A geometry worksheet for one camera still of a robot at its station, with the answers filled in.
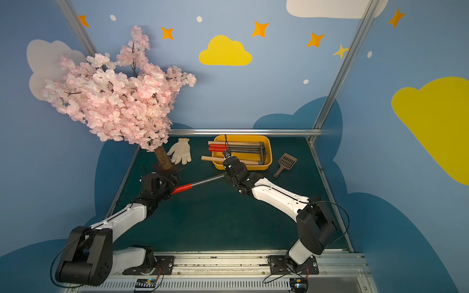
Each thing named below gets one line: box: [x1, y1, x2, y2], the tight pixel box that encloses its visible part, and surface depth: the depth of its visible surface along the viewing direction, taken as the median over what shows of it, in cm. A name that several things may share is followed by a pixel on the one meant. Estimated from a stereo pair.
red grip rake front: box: [170, 173, 225, 195], surface depth 90 cm
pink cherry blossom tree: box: [42, 25, 197, 171], surface depth 64 cm
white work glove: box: [166, 137, 192, 165], surface depth 117 cm
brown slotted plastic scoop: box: [273, 152, 298, 179], surface depth 113 cm
